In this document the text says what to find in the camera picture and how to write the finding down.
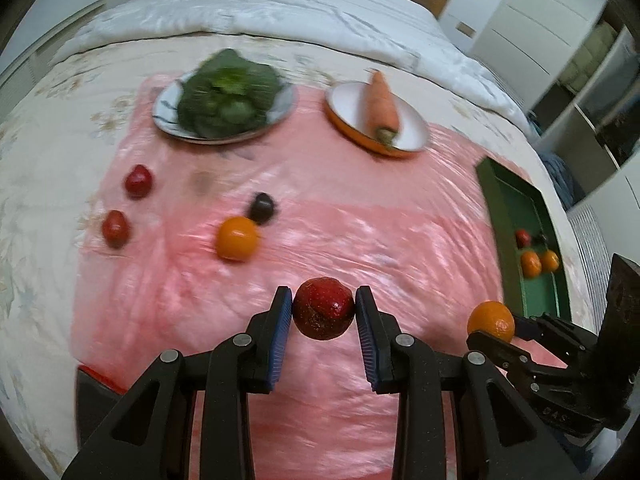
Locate white duvet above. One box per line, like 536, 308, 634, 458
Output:
50, 0, 531, 133

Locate white wardrobe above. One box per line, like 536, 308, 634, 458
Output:
440, 0, 640, 261

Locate orange rimmed white plate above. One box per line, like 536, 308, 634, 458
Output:
325, 81, 430, 160

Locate leafy green vegetable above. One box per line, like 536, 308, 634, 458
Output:
177, 49, 283, 138

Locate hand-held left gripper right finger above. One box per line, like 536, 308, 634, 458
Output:
354, 285, 583, 480

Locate light green hanging jacket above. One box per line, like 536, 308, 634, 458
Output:
560, 25, 616, 91

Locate pink plastic sheet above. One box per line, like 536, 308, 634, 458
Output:
72, 72, 571, 480

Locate white vent grille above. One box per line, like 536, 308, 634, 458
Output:
567, 207, 608, 261

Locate dark hanging clothes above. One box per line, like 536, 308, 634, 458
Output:
595, 105, 640, 161

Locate blue blanket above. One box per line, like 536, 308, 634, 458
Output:
542, 152, 583, 208

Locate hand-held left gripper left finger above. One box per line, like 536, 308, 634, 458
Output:
62, 286, 293, 480

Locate carrot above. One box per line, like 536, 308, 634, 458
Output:
365, 70, 401, 143

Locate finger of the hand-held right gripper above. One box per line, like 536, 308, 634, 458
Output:
514, 315, 581, 342
467, 331, 531, 368

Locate green rectangular tray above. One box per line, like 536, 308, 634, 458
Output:
475, 156, 572, 321

